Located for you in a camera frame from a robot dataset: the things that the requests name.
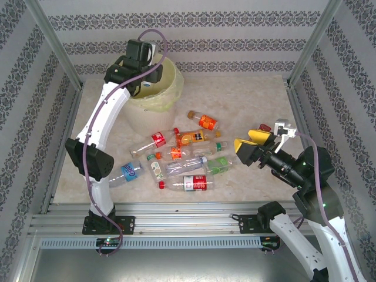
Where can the cream round bin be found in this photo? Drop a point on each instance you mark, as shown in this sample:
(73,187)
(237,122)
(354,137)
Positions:
(149,120)

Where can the orange juice bottle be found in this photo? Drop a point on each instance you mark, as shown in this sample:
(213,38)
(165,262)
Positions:
(191,138)

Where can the small bottle green cap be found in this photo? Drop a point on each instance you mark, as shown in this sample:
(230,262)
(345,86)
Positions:
(157,169)

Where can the grey metal base panel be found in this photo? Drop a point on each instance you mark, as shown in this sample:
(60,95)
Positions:
(176,267)

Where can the small clear bottle orange cap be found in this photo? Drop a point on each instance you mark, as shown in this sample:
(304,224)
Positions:
(176,153)

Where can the orange label bottle brown cap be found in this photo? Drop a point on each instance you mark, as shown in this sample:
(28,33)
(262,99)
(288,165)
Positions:
(207,122)

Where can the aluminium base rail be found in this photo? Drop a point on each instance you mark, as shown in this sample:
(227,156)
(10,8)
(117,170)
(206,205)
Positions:
(188,217)

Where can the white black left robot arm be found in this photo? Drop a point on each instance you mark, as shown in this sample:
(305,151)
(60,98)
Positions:
(108,114)

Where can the aluminium frame post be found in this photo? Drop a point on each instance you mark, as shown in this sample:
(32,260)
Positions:
(315,44)
(52,44)

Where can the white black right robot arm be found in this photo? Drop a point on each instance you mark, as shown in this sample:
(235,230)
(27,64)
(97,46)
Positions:
(293,243)

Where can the clear bottle red white label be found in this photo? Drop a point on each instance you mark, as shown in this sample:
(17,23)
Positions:
(195,182)

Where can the large clear bottle blue label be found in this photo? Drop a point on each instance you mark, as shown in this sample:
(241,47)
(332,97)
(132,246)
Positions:
(130,171)

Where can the crushed clear water bottle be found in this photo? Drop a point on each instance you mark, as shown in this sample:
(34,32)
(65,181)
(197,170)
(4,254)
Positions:
(182,167)

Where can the clear bottle large green label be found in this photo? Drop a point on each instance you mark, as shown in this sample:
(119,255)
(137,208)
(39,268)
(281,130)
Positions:
(218,164)

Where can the clear bottle red cola label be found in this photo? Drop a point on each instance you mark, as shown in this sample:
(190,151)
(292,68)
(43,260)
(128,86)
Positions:
(158,139)

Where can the clear bottle small green label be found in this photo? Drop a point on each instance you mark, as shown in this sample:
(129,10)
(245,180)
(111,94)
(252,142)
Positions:
(205,149)

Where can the aluminium side rail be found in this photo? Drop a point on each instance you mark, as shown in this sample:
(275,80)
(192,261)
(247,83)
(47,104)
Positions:
(303,117)
(70,117)

